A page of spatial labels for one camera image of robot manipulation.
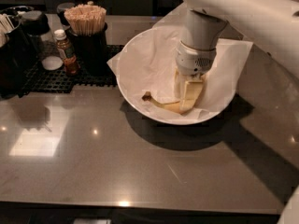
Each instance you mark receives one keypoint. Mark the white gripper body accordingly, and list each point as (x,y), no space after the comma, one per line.
(193,62)

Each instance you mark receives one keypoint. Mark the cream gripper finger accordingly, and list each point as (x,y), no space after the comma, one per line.
(190,89)
(178,87)

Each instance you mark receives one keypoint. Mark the yellow banana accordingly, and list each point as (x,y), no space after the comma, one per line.
(173,107)

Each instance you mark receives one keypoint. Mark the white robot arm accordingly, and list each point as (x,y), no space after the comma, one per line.
(270,24)

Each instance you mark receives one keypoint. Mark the white bowl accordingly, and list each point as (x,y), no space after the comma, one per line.
(137,90)

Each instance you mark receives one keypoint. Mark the white paper liner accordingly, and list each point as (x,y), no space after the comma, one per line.
(146,59)

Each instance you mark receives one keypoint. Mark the black chopstick holder cup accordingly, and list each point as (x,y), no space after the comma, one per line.
(92,50)

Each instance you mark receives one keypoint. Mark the small brown sauce bottle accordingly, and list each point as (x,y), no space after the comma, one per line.
(67,52)

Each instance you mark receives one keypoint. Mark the bundle of wooden chopsticks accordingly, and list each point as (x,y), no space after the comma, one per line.
(86,19)

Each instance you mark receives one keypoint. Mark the dark lidded jar behind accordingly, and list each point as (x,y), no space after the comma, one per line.
(61,9)

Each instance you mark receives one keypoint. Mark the black grid mat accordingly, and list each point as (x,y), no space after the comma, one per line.
(37,79)

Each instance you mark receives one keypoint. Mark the glass shaker with black lid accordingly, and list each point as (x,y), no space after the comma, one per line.
(36,26)

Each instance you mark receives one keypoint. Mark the black container at left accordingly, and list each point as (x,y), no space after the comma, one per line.
(17,54)

